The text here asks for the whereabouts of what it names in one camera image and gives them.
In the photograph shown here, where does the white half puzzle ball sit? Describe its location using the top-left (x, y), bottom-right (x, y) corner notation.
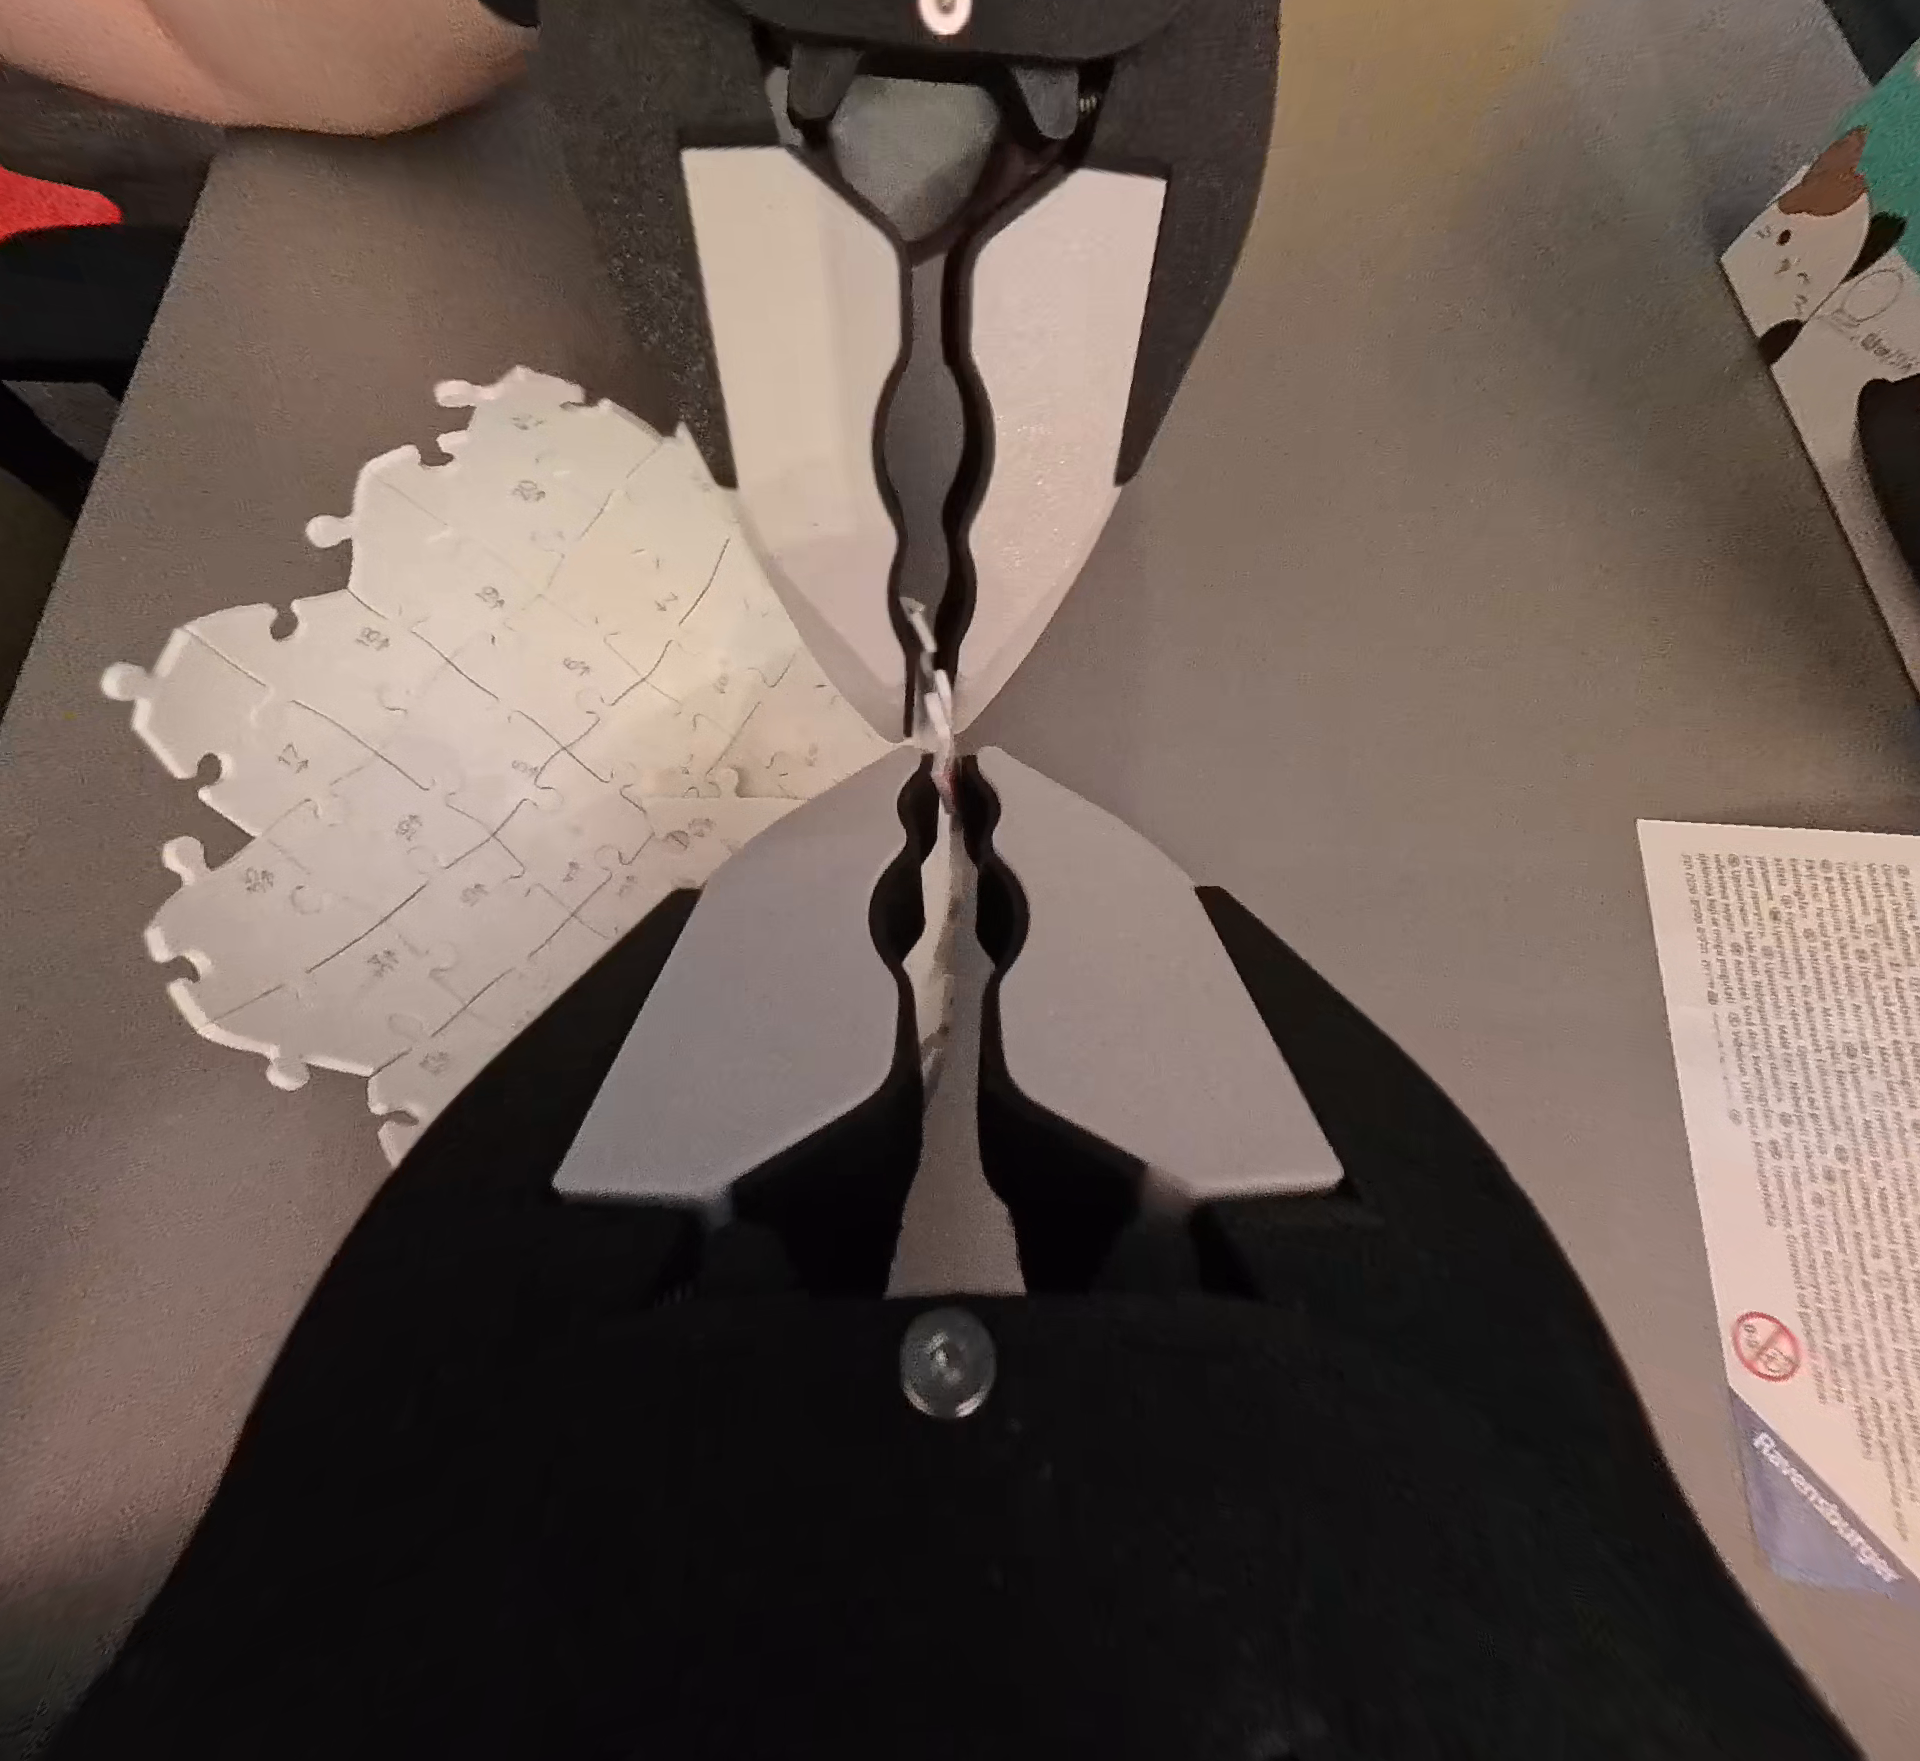
top-left (103, 364), bottom-right (969, 1169)

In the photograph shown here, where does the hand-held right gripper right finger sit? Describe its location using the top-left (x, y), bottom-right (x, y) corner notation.
top-left (954, 743), bottom-right (1344, 1202)

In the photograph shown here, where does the white instruction leaflet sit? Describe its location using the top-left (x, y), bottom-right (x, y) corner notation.
top-left (1636, 818), bottom-right (1920, 1602)

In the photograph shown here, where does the small puzzle piece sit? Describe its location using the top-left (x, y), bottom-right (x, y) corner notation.
top-left (898, 595), bottom-right (963, 764)

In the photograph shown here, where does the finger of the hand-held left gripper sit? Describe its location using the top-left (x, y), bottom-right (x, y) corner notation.
top-left (680, 144), bottom-right (924, 742)
top-left (938, 158), bottom-right (1172, 742)

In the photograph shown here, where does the colourful puzzle box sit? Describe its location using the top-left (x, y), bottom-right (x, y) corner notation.
top-left (1722, 35), bottom-right (1920, 697)

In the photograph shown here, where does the orange red tape strip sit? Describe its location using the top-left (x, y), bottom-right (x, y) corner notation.
top-left (0, 174), bottom-right (126, 243)

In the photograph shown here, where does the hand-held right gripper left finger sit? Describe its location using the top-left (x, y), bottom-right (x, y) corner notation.
top-left (552, 743), bottom-right (941, 1207)

